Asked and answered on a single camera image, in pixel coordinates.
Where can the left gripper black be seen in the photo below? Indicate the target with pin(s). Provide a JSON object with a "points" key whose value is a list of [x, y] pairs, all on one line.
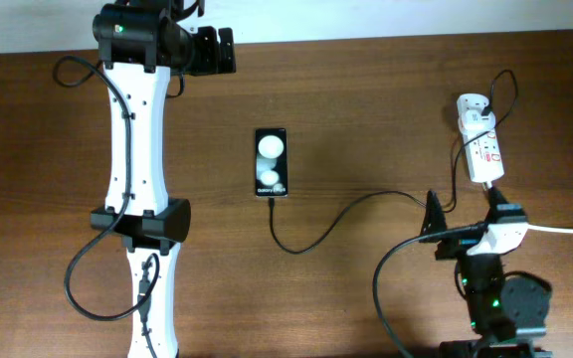
{"points": [[209, 63]]}

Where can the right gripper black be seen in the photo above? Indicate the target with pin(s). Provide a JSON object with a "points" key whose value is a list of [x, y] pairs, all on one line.
{"points": [[434, 221]]}

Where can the black flip smartphone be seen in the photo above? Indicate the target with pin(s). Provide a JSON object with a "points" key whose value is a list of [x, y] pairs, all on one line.
{"points": [[271, 164]]}

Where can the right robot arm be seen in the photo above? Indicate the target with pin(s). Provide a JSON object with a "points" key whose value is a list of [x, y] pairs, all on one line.
{"points": [[507, 309]]}

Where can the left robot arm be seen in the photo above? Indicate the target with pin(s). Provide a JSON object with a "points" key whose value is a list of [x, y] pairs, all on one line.
{"points": [[142, 47]]}

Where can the white USB charger adapter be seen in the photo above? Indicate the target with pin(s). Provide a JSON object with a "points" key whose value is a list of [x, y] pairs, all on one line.
{"points": [[471, 121]]}

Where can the white power strip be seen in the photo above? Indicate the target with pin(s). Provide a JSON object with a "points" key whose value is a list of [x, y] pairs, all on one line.
{"points": [[482, 149]]}

